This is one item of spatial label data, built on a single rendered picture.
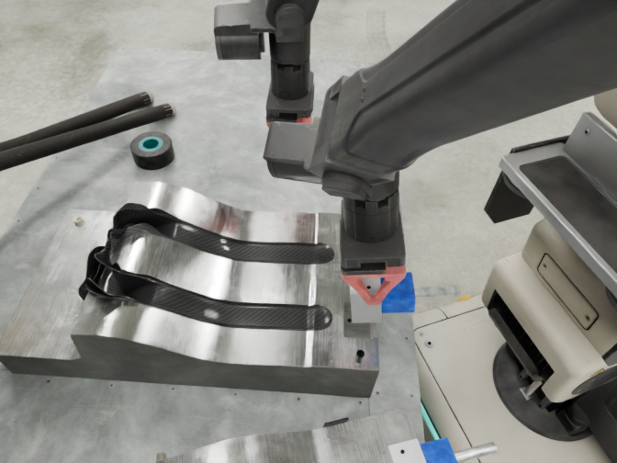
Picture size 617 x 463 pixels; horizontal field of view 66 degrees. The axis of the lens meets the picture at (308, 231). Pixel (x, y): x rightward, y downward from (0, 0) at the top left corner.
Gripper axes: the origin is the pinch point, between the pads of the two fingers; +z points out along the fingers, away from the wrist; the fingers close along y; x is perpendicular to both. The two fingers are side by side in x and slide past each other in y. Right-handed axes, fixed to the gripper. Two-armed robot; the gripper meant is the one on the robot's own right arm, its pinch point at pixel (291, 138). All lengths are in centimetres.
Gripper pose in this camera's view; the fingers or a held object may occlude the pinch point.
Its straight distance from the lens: 78.6
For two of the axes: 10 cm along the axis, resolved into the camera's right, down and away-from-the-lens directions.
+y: -0.5, 7.6, -6.4
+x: 10.0, 0.5, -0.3
